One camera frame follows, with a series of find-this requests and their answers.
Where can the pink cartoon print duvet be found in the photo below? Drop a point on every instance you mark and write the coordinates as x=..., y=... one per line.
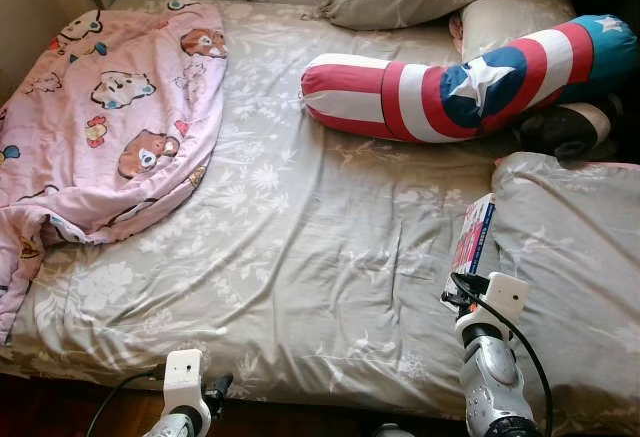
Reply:
x=100, y=147

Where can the black and cream plush toy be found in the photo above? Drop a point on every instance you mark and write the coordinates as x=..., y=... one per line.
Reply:
x=560, y=132

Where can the colourful comic book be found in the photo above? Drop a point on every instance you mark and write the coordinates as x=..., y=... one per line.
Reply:
x=473, y=242

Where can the bed with grey floral sheet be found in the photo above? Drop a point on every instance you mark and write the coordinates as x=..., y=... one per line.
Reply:
x=300, y=247

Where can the small cream pillow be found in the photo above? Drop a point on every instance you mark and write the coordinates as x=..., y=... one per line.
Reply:
x=510, y=27

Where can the long Captain America pillow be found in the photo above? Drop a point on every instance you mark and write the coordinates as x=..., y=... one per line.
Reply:
x=400, y=102

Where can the folded grey floral quilt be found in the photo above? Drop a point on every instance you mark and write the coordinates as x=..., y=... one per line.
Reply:
x=580, y=257

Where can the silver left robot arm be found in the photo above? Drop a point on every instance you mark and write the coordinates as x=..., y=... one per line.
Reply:
x=175, y=427

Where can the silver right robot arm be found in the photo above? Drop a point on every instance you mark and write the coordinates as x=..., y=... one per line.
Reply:
x=490, y=372

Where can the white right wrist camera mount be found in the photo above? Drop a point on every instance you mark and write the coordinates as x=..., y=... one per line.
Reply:
x=508, y=295

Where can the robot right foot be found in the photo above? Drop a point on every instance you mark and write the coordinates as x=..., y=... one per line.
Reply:
x=391, y=430

